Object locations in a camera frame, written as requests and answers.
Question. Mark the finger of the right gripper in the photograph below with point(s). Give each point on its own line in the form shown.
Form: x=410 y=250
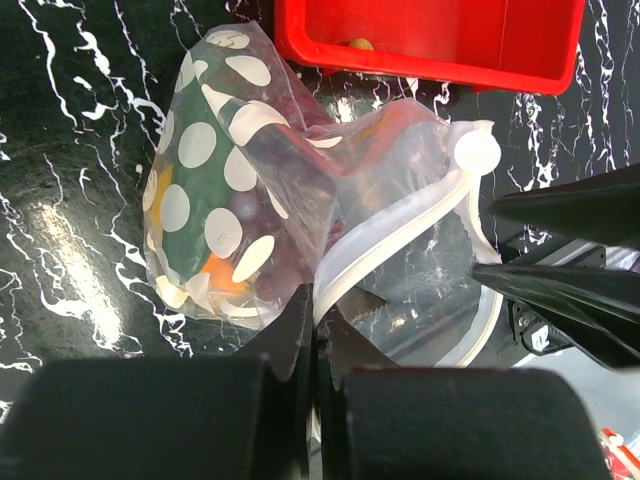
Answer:
x=602 y=209
x=596 y=308

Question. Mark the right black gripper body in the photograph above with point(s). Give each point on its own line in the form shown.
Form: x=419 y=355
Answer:
x=579 y=253

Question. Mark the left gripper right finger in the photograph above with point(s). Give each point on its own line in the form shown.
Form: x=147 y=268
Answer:
x=380 y=420

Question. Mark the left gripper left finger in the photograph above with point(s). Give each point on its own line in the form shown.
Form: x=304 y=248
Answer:
x=238 y=416

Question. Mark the polka dot zip bag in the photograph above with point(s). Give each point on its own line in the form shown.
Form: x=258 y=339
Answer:
x=256 y=190

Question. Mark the green toy cucumber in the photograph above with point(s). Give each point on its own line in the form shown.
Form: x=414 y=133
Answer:
x=193 y=143

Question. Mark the purple toy grapes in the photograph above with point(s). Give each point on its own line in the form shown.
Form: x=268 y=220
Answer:
x=296 y=170

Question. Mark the red plastic tray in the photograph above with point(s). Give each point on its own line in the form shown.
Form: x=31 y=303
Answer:
x=521 y=46

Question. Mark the small brown ball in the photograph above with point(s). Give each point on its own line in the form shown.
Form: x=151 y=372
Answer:
x=361 y=43

